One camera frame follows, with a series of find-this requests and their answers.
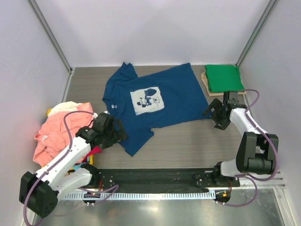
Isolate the blue Mickey print t-shirt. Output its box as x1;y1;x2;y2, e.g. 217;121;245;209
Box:
103;63;211;156

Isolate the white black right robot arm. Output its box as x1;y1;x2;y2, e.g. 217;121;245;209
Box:
193;91;279;188

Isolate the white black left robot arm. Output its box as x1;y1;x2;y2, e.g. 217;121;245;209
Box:
19;113;127;218

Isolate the magenta t-shirt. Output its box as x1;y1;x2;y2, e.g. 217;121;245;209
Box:
83;146;102;162

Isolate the yellow plastic bin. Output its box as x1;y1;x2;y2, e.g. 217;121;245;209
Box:
41;108;95;175

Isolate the folded green t-shirt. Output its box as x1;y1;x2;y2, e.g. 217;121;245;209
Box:
204;64;246;94

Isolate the folded beige t-shirt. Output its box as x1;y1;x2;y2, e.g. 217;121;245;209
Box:
200;65;247;97

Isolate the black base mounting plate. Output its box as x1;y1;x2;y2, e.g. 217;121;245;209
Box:
84;168;240;194

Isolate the pink t-shirt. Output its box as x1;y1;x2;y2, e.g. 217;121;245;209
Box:
33;102;94;167

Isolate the cream white t-shirt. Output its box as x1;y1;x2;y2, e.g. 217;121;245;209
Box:
47;101;81;117

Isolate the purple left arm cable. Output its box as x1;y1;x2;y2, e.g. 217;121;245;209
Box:
23;110;119;226

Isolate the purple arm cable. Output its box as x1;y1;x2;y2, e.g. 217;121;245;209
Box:
216;89;280;208
23;110;119;226

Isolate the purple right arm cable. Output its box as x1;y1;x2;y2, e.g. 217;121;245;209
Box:
216;89;280;208

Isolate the aluminium extrusion rail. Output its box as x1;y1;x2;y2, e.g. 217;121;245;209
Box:
239;171;286;189

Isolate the white slotted cable duct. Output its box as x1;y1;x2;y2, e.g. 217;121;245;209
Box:
62;190;216;201

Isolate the right aluminium frame post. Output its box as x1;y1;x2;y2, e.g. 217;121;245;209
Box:
236;0;279;66

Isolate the aluminium frame post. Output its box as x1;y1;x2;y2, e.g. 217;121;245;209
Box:
236;0;279;66
27;0;72;74

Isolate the left aluminium frame post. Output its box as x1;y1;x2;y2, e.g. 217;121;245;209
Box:
27;0;72;74

